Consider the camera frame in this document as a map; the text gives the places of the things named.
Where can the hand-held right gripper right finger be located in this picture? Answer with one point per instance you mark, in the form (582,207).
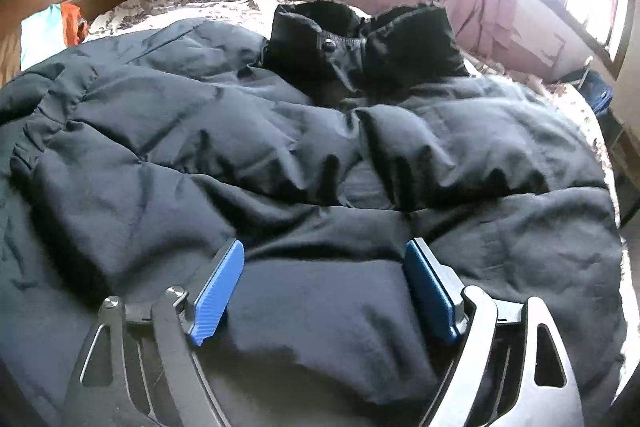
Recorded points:
(429,292)

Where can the floral bedspread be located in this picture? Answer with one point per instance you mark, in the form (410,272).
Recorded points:
(225,7)

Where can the blue bag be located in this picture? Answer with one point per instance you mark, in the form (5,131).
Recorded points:
(597,92)

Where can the orange and teal cloth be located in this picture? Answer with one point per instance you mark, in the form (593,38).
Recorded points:
(55,29)

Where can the dark navy puffer jacket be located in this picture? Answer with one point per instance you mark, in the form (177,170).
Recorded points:
(310,187)

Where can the window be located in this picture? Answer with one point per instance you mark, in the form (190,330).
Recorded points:
(590,7)

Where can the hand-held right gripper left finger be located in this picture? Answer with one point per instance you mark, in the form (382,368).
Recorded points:
(216,292)

